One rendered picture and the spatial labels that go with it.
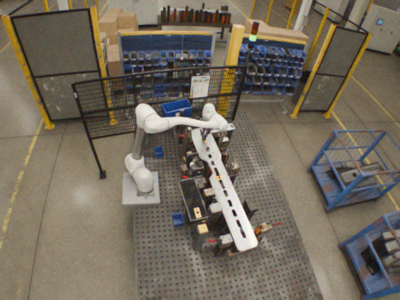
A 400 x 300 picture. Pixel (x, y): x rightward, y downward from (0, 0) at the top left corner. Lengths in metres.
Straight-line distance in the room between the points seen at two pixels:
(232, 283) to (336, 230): 2.05
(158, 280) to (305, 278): 1.32
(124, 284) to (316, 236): 2.55
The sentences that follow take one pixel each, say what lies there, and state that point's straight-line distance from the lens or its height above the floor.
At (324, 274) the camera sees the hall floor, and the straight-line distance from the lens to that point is 3.36.
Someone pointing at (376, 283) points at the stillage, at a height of 0.16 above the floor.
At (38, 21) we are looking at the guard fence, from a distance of 3.55.
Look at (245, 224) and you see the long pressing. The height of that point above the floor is 1.00.
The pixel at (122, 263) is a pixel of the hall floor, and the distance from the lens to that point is 2.89.
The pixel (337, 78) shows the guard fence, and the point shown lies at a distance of 4.94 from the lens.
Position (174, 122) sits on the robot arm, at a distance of 1.88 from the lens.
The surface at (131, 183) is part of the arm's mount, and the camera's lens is 2.42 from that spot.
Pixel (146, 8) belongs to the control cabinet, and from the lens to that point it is 8.17.
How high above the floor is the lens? 2.75
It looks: 48 degrees down
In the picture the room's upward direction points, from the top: 9 degrees clockwise
